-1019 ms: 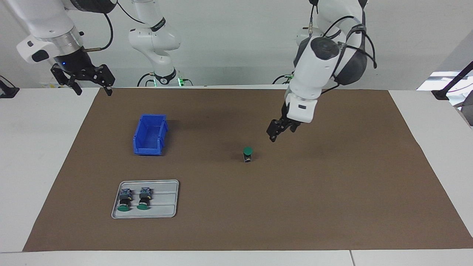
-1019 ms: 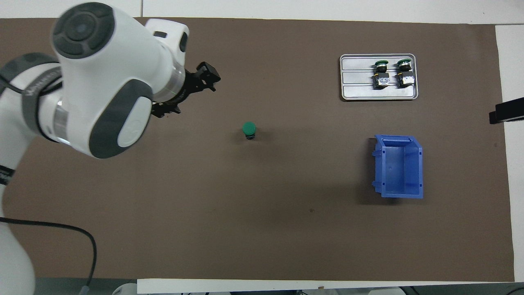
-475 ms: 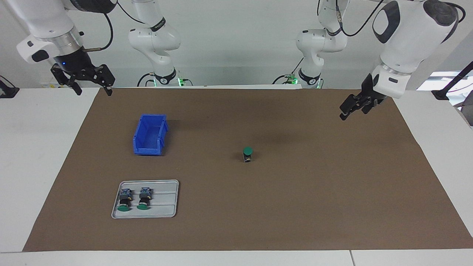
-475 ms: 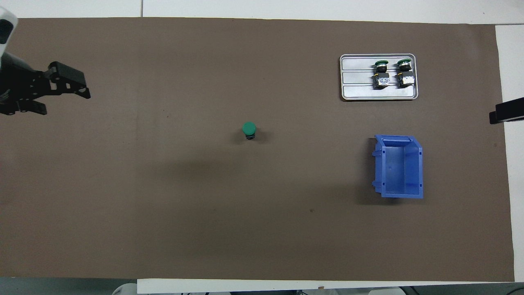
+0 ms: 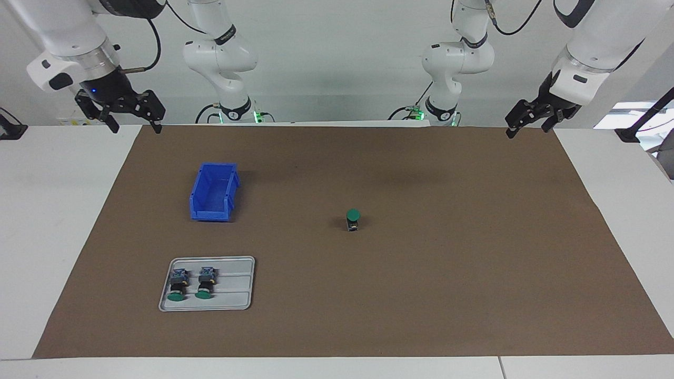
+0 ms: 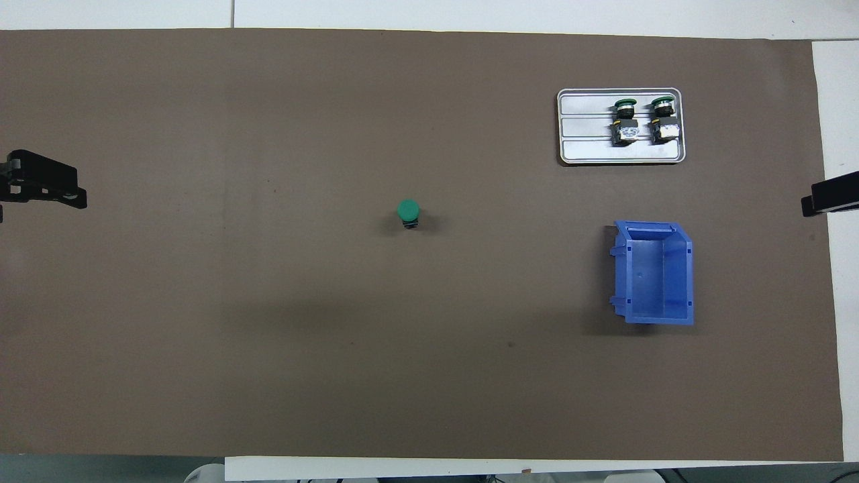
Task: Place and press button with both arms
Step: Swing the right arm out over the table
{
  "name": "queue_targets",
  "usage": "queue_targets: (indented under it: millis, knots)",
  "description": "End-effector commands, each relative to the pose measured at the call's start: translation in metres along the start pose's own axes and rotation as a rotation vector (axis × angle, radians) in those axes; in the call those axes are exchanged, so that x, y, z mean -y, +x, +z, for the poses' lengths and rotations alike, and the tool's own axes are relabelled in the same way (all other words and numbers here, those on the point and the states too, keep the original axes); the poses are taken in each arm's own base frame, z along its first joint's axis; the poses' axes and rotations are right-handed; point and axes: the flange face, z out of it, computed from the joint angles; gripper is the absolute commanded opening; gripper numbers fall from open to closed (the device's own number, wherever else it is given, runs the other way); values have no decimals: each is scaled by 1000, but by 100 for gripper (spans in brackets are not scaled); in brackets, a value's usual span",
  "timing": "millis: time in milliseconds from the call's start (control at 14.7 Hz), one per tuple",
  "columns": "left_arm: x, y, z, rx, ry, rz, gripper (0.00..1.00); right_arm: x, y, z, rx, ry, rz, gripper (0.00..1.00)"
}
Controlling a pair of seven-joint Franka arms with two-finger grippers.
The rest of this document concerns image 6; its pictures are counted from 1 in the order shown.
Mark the silver metal tray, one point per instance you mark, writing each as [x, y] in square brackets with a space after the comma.
[604, 151]

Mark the brown table mat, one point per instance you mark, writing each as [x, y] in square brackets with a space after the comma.
[335, 302]

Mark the green push button switch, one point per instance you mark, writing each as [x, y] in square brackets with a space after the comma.
[408, 211]
[663, 129]
[625, 134]

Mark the blue plastic bin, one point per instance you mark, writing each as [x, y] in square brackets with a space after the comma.
[654, 275]

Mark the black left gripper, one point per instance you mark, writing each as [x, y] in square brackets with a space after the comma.
[4, 181]

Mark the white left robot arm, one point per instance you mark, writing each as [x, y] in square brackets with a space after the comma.
[205, 475]

